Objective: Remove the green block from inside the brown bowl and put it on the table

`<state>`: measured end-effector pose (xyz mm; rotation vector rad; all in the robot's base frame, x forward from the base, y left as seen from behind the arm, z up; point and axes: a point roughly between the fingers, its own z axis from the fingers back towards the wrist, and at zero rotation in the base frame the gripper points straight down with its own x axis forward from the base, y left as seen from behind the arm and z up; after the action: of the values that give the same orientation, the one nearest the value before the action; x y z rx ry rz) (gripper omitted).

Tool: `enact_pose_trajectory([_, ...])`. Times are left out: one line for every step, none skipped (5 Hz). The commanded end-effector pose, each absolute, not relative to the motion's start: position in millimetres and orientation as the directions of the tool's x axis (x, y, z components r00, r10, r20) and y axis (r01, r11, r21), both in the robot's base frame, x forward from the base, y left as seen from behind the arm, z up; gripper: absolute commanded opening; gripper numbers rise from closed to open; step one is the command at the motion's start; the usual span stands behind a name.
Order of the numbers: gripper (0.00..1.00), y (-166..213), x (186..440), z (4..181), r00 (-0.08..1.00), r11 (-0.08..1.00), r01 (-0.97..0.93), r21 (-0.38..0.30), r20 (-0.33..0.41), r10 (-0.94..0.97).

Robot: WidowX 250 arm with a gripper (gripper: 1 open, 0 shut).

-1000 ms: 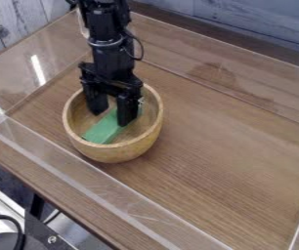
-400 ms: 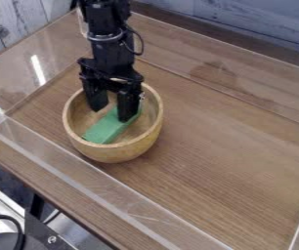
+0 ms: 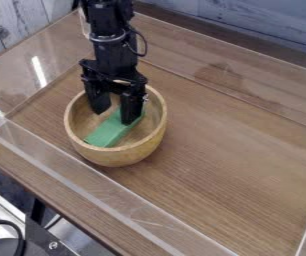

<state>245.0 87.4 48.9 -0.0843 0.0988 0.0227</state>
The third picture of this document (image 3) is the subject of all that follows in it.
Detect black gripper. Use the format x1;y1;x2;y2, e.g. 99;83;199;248
80;34;148;125

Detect green rectangular block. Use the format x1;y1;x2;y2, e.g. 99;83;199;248
84;110;144;148

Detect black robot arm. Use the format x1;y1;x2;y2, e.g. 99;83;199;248
80;0;148;125

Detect brown wooden bowl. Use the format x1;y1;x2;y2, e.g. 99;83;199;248
64;86;168;167

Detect black table leg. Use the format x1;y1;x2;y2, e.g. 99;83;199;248
31;199;47;225

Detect clear acrylic corner bracket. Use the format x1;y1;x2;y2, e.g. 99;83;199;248
79;7;91;40

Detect clear acrylic tray wall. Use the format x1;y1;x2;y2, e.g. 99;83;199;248
0;6;306;256

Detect black metal bracket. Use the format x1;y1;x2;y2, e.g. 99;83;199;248
24;219;80;256

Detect black cable loop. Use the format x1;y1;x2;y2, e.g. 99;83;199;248
0;219;28;256

